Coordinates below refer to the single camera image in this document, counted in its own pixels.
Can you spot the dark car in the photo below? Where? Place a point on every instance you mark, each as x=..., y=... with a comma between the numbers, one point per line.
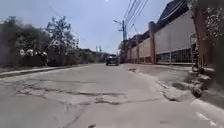
x=112, y=60

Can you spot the utility pole with street lamp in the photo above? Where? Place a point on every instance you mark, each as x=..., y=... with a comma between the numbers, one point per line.
x=123, y=36

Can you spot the grey concrete road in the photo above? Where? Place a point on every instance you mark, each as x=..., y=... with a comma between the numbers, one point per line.
x=100, y=96

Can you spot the raised concrete sidewalk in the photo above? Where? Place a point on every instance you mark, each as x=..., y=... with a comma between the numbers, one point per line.
x=26, y=71
x=166, y=71

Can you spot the row of bushes and trees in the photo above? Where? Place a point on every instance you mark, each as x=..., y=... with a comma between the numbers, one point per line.
x=36, y=46

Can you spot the tree with pale blossoms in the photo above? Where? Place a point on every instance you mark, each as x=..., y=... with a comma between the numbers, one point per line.
x=211, y=30

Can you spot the pale wall with red pillars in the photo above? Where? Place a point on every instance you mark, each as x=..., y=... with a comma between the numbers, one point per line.
x=166, y=41

